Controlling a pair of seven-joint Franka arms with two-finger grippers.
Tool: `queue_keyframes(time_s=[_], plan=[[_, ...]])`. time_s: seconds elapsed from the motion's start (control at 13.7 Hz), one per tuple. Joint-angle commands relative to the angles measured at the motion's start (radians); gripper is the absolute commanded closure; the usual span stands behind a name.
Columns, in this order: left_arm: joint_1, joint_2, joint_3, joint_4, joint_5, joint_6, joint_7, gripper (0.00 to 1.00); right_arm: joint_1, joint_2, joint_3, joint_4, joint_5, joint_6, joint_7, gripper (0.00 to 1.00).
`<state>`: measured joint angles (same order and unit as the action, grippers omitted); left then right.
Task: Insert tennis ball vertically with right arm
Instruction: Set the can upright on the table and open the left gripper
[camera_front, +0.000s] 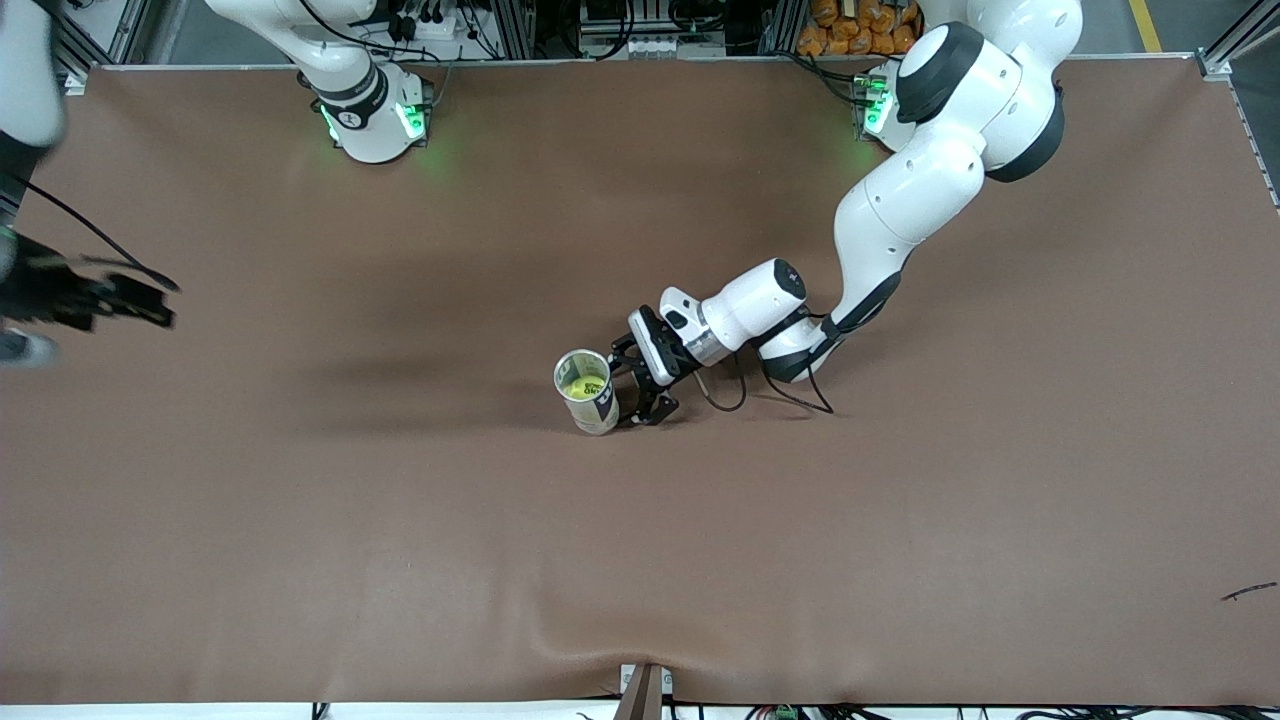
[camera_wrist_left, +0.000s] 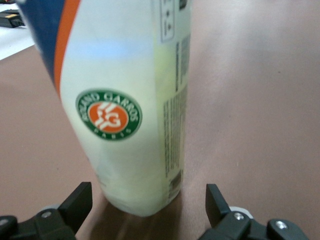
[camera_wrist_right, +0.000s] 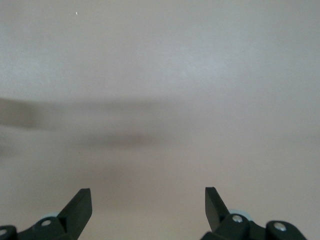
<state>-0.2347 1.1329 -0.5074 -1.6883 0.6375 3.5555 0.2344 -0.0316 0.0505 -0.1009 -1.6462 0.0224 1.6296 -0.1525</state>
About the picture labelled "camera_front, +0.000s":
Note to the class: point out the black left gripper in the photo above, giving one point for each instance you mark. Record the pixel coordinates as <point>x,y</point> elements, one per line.
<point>662,377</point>

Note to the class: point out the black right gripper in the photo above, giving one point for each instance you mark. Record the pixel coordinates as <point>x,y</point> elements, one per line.
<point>50,292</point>

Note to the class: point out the Wilson tennis ball can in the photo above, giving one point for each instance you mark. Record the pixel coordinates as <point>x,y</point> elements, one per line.
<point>598,412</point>

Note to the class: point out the yellow tennis ball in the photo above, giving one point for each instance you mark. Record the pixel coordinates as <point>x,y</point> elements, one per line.
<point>583,386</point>

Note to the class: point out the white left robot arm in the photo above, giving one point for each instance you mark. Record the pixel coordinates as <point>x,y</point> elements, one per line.
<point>910,200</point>

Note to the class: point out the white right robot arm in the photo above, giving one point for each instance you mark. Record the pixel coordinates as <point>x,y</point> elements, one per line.
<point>370,120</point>

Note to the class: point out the brown table cover mat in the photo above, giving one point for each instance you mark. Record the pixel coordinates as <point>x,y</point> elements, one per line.
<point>640,560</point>

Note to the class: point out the green plug connector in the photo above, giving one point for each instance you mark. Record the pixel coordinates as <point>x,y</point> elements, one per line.
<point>785,713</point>

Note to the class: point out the white power strip with plugs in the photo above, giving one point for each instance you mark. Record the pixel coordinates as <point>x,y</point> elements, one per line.
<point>450,32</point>

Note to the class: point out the orange bag pile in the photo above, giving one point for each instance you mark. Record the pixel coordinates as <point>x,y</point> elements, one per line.
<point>840,35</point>

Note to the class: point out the small dark twig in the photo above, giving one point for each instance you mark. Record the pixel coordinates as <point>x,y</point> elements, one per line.
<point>1250,591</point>

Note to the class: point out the aluminium frame profile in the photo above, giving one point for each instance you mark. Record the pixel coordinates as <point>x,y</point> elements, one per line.
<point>1235,35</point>
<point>130,30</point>

